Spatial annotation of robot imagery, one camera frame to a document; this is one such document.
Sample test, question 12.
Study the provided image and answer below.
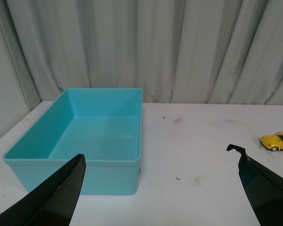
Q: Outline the turquoise plastic storage box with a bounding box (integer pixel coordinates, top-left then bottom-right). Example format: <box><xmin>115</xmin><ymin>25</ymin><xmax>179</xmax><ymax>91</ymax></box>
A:
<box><xmin>3</xmin><ymin>88</ymin><xmax>142</xmax><ymax>195</ymax></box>

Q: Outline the grey curtain backdrop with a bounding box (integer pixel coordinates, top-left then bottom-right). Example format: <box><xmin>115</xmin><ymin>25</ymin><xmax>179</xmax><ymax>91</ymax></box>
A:
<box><xmin>0</xmin><ymin>0</ymin><xmax>283</xmax><ymax>146</ymax></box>

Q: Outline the yellow beetle toy car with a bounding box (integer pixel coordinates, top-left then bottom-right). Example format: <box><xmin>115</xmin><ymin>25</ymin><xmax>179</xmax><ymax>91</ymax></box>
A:
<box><xmin>259</xmin><ymin>131</ymin><xmax>283</xmax><ymax>152</ymax></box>

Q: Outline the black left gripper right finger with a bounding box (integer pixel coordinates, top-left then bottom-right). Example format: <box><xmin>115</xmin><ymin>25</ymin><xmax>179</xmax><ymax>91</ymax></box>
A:
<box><xmin>226</xmin><ymin>144</ymin><xmax>283</xmax><ymax>226</ymax></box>

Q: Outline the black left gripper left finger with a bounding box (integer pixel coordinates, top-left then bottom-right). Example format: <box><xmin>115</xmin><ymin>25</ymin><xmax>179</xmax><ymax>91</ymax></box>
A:
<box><xmin>0</xmin><ymin>154</ymin><xmax>86</xmax><ymax>226</ymax></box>

